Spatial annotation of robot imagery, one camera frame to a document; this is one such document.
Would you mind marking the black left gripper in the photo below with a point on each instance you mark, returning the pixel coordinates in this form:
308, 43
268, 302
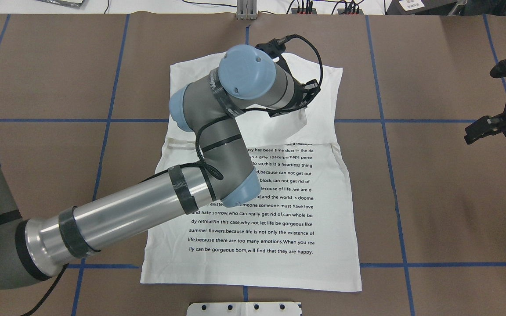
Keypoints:
289, 109

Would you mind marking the white long-sleeve printed shirt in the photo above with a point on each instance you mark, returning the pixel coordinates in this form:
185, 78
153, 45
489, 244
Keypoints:
298, 233

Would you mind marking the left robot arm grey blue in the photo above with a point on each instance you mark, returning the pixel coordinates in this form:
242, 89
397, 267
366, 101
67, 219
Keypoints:
247, 79

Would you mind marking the black power strip left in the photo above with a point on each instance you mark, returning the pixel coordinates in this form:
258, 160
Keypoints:
301, 7

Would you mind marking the black power strip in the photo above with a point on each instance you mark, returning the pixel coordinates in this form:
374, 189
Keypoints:
301, 7
351, 7

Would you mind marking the black power strip right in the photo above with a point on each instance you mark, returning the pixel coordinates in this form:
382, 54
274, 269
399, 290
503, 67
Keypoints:
351, 7

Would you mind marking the blue tape grid lines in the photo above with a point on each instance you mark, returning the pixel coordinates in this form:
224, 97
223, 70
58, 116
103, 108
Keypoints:
83, 113

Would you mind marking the grey aluminium post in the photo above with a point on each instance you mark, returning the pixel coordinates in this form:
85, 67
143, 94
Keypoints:
246, 9

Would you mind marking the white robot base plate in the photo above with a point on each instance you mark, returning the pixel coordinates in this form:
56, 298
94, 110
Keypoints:
245, 309

